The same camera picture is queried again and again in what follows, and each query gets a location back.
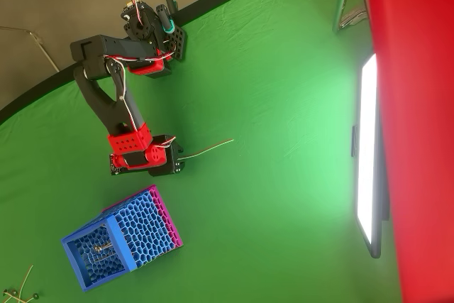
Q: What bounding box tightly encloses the thin grey wire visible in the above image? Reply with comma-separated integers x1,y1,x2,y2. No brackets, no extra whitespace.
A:
0,26,60,73

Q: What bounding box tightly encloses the blue and magenta mesh basket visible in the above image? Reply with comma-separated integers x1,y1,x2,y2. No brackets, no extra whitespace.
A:
60,184,184,292

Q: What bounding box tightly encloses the green table cloth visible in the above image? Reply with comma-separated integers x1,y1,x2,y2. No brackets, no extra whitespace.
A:
0,0,404,303

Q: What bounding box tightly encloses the black clamp with teal ring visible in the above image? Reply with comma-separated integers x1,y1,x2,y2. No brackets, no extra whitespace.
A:
155,0,178,34

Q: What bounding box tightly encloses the black flat monitor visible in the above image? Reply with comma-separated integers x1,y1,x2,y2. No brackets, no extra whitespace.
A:
350,53,391,260

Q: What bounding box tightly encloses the white servo cable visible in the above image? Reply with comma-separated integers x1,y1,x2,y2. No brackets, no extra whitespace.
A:
104,55,177,148

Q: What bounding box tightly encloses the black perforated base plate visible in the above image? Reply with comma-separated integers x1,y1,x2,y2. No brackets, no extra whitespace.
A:
165,25,187,63

